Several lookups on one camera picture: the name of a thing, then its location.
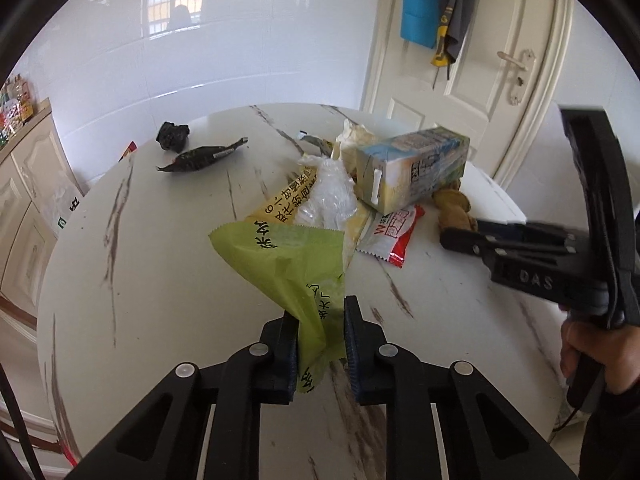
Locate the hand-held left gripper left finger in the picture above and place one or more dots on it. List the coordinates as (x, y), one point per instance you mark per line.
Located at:
(289, 355)

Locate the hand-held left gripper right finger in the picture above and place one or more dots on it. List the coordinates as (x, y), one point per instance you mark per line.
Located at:
(351, 350)

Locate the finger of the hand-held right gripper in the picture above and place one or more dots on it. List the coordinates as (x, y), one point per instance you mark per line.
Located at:
(475, 245)
(520, 229)

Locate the yellow-green bread bag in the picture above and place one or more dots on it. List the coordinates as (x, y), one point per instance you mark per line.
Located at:
(290, 270)

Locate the dark fish snack wrapper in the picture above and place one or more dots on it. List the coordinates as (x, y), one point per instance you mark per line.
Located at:
(197, 158)

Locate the person's right hand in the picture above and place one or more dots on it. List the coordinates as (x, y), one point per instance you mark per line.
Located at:
(610, 355)

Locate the brown plush toy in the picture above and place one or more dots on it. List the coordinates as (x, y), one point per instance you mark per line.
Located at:
(452, 207)

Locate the red and white sachet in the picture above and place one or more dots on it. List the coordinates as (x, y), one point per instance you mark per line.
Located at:
(392, 235)

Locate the milk carton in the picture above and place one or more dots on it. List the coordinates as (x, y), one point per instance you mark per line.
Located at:
(415, 170)

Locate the cream crumpled plastic bag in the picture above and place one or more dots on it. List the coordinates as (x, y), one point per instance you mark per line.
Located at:
(352, 139)

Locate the white panelled door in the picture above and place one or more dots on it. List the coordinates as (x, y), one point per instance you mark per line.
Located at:
(465, 60)

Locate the small dark yellow wrapper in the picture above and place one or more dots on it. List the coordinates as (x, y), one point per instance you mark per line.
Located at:
(317, 142)

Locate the yellow hanging tool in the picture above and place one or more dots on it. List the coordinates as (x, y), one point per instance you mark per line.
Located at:
(440, 47)

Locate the grey hanging garment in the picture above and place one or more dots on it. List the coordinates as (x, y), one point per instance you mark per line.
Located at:
(457, 10)

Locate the person's dark clothing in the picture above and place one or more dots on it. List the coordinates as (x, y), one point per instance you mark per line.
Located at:
(612, 440)

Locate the black crumpled wrapper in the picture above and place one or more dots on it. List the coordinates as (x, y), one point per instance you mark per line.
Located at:
(172, 136)

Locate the blue hanging cloth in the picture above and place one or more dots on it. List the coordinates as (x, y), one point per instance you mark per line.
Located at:
(417, 2)

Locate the red packet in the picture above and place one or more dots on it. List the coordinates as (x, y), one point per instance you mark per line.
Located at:
(128, 150)

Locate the white paper sign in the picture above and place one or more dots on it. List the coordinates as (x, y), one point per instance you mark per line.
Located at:
(60, 212)

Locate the cream cabinet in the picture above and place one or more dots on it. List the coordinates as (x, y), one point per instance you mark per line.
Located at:
(25, 210)

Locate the colourful packets on cabinet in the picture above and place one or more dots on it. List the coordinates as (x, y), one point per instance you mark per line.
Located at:
(15, 105)

